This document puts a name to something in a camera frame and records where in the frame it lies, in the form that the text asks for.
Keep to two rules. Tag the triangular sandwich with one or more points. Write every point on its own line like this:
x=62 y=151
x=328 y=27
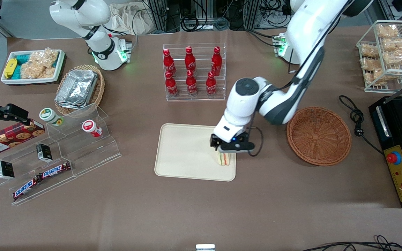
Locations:
x=223 y=159

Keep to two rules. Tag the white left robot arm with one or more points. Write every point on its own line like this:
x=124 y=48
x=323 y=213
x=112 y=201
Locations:
x=302 y=42

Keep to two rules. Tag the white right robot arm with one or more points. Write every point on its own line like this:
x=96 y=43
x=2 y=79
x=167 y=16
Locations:
x=82 y=14

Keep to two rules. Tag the cream rectangular tray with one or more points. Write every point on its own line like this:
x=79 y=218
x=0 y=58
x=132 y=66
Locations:
x=187 y=151

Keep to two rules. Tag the oval light wicker basket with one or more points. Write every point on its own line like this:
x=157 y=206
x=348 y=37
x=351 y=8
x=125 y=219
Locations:
x=98 y=90

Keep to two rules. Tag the round brown wicker basket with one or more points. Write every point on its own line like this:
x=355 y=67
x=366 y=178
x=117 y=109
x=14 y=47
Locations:
x=319 y=136

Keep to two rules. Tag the green lid yogurt cup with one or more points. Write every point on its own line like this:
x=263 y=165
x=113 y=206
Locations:
x=49 y=115

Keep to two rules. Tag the red tartan cookie box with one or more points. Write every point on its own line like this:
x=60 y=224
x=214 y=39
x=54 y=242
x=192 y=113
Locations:
x=9 y=137

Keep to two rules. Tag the white rectangular plastic bin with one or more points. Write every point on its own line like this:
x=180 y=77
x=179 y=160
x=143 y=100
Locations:
x=30 y=81

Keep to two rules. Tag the small black box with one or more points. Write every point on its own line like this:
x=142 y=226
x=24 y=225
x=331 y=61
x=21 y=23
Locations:
x=44 y=152
x=5 y=169

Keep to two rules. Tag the yellow snack pack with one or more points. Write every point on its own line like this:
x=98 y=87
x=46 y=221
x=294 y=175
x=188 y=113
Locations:
x=10 y=68

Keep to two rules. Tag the clear acrylic bottle rack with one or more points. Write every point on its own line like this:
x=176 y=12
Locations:
x=201 y=98

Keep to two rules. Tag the clear bag of rice crackers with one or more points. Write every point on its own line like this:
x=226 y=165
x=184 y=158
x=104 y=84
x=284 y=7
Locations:
x=40 y=64

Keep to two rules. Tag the teal snack pack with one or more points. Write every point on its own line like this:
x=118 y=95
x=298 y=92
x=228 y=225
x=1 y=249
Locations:
x=21 y=59

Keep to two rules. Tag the Snickers chocolate bar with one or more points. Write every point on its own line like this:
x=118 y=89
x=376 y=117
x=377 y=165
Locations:
x=26 y=188
x=55 y=170

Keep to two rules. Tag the red cola bottle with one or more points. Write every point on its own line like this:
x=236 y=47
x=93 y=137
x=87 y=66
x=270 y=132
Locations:
x=190 y=59
x=171 y=85
x=216 y=61
x=191 y=83
x=211 y=84
x=168 y=62

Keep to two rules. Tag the aluminium foil container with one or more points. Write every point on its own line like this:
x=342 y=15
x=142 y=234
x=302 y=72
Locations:
x=77 y=87

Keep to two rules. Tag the red lid yogurt cup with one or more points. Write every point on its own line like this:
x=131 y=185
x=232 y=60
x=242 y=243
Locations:
x=90 y=127

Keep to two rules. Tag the clear acrylic stepped shelf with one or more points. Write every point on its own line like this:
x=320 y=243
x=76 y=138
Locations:
x=82 y=153

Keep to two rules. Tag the white crumpled cloth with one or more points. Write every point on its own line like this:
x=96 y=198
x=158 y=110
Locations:
x=131 y=19

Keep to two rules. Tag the bagged rice cracker snack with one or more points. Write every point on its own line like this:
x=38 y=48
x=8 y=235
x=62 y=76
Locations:
x=382 y=74
x=387 y=31
x=396 y=44
x=370 y=51
x=398 y=56
x=368 y=63

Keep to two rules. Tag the red emergency stop button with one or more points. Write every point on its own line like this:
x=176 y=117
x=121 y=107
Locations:
x=393 y=158

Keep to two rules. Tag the black control box yellow panel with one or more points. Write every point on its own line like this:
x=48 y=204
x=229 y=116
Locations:
x=401 y=181

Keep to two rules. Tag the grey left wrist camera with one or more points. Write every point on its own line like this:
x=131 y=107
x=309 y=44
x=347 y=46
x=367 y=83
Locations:
x=235 y=147

